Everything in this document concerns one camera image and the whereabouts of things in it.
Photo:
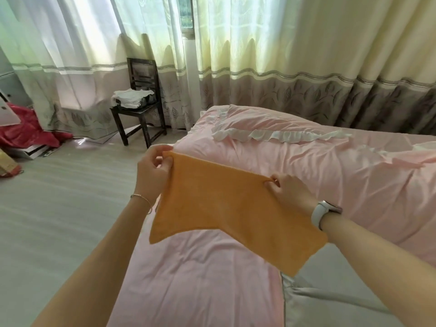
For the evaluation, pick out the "person's left hand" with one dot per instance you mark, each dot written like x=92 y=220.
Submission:
x=151 y=177

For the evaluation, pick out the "person's right hand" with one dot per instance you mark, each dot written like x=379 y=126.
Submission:
x=293 y=194

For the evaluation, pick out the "grey and orange pillowcase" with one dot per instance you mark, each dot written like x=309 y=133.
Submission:
x=323 y=309
x=231 y=207

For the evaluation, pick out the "pink bed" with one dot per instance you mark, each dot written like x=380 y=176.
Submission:
x=187 y=286

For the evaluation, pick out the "person's right forearm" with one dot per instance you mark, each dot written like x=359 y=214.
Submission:
x=385 y=262

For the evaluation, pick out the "person's left forearm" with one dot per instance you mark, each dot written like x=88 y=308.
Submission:
x=95 y=269

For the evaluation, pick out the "white smartwatch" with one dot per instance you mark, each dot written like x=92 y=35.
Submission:
x=318 y=214

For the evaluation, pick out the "pink ruffled duvet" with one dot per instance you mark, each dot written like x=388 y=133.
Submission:
x=357 y=173

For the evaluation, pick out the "white crumpled cloth pile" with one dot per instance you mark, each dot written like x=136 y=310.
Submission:
x=131 y=97

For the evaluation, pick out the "flat white and black box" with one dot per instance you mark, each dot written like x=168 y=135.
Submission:
x=34 y=151

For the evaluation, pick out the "red and white bag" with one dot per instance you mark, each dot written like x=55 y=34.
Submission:
x=27 y=129

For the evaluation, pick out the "beige leaf print curtain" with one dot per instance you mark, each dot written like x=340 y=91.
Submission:
x=306 y=47

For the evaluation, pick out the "white flat board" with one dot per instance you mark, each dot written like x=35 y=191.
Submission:
x=6 y=112

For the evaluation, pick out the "grey cabinet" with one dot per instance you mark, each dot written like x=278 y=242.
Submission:
x=12 y=85

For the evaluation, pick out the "window with grey frame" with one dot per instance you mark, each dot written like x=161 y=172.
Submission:
x=185 y=16

